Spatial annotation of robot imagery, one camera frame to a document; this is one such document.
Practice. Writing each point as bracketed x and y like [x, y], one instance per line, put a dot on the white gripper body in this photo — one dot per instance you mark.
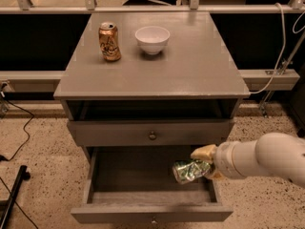
[223, 160]

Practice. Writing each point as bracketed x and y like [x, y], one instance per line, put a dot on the green soda can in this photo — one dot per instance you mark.
[186, 171]

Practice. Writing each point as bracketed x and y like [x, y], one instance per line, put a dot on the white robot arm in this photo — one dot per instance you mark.
[272, 155]

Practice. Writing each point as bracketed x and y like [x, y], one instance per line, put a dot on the grey wooden drawer cabinet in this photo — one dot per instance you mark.
[192, 78]

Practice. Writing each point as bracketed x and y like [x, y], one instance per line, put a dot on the open grey middle drawer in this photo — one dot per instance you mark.
[136, 184]

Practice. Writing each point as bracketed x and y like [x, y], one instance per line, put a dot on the closed grey top drawer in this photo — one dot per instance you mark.
[149, 133]

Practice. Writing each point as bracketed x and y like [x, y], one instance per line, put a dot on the gold soda can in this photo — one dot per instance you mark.
[108, 41]

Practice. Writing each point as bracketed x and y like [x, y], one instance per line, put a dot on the white ceramic bowl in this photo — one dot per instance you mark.
[152, 39]

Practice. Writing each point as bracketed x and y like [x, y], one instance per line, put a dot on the black stand leg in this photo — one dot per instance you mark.
[7, 204]

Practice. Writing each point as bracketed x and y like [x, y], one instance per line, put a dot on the metal railing frame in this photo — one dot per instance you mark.
[274, 80]

